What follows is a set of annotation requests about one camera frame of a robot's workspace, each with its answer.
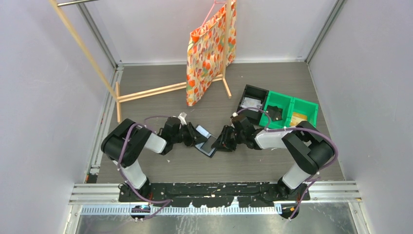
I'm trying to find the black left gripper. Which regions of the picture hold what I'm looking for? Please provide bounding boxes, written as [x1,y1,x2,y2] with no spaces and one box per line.
[172,122,207,147]

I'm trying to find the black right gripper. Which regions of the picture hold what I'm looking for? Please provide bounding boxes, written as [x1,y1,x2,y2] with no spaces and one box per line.
[212,125,246,152]

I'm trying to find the black card holder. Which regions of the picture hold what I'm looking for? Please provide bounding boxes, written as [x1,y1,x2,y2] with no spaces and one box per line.
[195,125,217,158]

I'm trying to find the dark credit card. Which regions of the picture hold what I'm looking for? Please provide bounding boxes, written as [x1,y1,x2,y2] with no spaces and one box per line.
[266,106,283,121]

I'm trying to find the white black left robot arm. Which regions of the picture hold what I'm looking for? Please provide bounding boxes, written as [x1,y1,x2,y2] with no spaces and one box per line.
[100,117,207,202]

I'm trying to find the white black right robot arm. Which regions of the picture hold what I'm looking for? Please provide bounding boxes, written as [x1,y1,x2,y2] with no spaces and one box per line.
[211,115,338,200]

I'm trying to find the white card in black bin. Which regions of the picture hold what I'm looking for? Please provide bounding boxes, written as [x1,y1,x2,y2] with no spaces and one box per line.
[241,97,262,109]

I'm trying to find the yellow cards in green bin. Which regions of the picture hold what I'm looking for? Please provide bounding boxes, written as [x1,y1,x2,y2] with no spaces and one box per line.
[290,112,308,126]

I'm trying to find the black storage bin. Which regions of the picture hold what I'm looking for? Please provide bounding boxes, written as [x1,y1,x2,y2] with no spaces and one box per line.
[237,84,269,122]

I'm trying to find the green double storage bin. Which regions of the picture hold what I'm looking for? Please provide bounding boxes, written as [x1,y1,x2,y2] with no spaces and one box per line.
[259,91,319,129]

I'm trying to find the floral fabric bag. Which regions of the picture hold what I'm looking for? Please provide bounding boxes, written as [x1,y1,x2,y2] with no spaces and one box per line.
[186,0,237,106]

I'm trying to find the wooden clothes rack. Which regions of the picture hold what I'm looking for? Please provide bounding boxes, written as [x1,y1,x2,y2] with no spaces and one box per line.
[48,0,238,125]

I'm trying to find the pink clothes hanger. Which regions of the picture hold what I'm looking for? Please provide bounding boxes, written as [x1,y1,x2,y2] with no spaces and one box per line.
[201,0,226,26]

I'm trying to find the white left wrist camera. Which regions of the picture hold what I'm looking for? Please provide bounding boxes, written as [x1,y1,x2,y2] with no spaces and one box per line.
[177,112,187,125]

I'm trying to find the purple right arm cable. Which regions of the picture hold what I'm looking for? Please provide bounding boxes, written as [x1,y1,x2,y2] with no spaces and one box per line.
[231,107,339,222]

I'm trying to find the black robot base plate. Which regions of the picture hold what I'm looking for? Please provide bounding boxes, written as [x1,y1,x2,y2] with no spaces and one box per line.
[118,182,310,208]

